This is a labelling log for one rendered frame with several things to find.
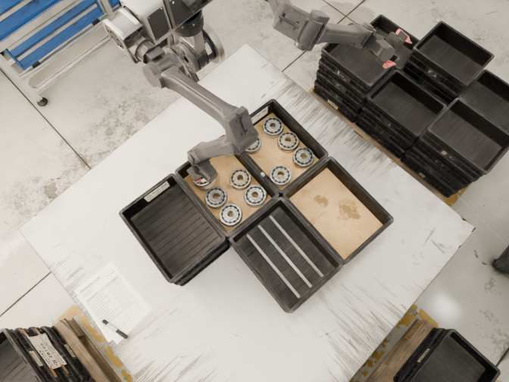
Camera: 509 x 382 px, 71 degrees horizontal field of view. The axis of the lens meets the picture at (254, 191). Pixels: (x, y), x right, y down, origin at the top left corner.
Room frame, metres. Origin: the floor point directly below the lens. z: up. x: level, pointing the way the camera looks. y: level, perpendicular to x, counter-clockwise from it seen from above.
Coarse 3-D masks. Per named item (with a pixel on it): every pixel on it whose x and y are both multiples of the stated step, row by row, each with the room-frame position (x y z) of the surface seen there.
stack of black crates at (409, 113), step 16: (384, 80) 1.34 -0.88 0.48; (400, 80) 1.36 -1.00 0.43; (368, 96) 1.23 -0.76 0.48; (384, 96) 1.29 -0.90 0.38; (400, 96) 1.28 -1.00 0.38; (416, 96) 1.26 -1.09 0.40; (432, 96) 1.20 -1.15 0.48; (368, 112) 1.18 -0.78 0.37; (384, 112) 1.12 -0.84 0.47; (400, 112) 1.16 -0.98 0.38; (416, 112) 1.15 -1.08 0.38; (432, 112) 1.14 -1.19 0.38; (368, 128) 1.15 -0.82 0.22; (384, 128) 1.09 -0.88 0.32; (400, 128) 1.02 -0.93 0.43; (416, 128) 1.04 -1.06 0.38; (384, 144) 1.04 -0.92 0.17; (400, 144) 0.98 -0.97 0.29
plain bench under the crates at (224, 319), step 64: (256, 64) 1.36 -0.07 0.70; (192, 128) 0.98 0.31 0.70; (320, 128) 0.92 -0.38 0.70; (64, 192) 0.67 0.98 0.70; (128, 192) 0.64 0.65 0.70; (384, 192) 0.53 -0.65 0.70; (64, 256) 0.33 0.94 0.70; (128, 256) 0.31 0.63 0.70; (384, 256) 0.21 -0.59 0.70; (448, 256) 0.19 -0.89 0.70; (192, 320) 0.00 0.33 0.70; (256, 320) -0.02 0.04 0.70; (320, 320) -0.05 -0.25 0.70; (384, 320) -0.07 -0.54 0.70
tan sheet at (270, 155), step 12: (264, 120) 0.92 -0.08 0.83; (264, 144) 0.79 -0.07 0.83; (276, 144) 0.78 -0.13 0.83; (300, 144) 0.77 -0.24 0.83; (252, 156) 0.73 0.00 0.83; (264, 156) 0.72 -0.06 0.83; (276, 156) 0.72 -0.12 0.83; (288, 156) 0.71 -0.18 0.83; (264, 168) 0.66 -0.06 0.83; (300, 168) 0.64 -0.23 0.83
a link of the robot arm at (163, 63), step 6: (156, 48) 0.85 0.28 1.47; (150, 54) 0.82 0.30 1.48; (156, 54) 0.82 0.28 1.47; (162, 54) 0.83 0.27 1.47; (150, 60) 0.81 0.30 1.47; (156, 60) 0.81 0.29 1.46; (162, 60) 0.80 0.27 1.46; (168, 60) 0.81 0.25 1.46; (162, 66) 0.78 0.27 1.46; (168, 66) 0.79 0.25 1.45; (162, 72) 0.76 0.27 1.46
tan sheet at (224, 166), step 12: (216, 168) 0.68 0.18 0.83; (228, 168) 0.67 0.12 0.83; (192, 180) 0.62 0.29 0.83; (216, 180) 0.62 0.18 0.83; (228, 180) 0.61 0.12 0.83; (252, 180) 0.60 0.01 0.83; (204, 192) 0.56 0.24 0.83; (228, 192) 0.55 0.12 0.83; (240, 192) 0.55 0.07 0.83; (240, 204) 0.49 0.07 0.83; (216, 216) 0.44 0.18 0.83; (228, 216) 0.44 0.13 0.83; (228, 228) 0.38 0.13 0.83
